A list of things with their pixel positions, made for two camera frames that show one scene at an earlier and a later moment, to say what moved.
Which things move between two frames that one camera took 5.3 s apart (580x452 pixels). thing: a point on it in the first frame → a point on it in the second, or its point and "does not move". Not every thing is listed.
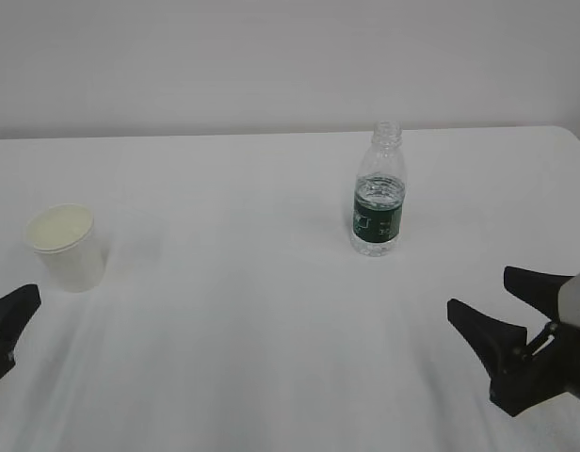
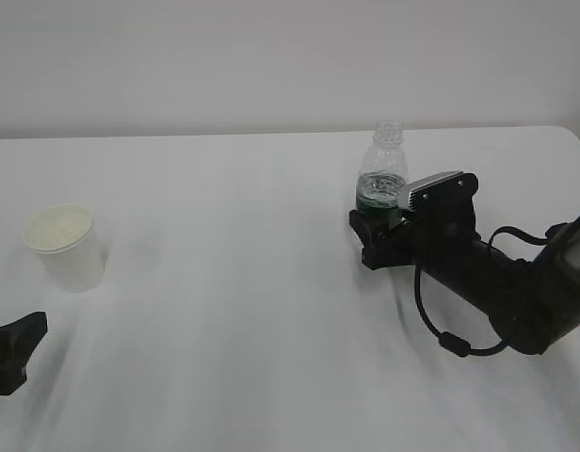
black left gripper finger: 8,316 → 9,347
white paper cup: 62,234 does not move
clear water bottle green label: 378,192 does not move
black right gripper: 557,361 → 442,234
